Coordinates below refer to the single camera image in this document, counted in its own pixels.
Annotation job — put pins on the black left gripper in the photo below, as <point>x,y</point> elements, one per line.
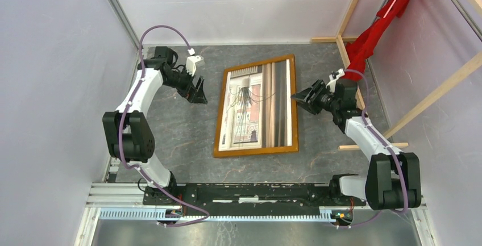
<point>190,91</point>

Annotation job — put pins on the golden wooden picture frame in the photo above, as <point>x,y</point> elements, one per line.
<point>256,152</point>

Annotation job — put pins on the right controller board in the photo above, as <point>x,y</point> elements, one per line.
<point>342,218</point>

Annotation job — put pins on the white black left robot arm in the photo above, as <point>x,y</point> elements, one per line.
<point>128,134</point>

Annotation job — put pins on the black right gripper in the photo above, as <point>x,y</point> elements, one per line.
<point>306,94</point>

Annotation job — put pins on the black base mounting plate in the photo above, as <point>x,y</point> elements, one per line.
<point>250,199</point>

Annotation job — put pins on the controller board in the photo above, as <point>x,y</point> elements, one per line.
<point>174,214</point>
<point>342,218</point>

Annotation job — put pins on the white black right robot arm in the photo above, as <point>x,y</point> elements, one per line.
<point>393,180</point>

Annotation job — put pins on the plant window photo print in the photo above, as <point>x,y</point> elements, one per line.
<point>256,105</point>

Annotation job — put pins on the light wooden beam structure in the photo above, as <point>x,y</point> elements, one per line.
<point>457,77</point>

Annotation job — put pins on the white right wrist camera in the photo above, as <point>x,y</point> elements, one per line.
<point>333,77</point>

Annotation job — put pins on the red cloth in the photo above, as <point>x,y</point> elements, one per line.
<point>362,48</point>

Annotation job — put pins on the left controller board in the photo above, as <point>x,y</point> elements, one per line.
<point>174,214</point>

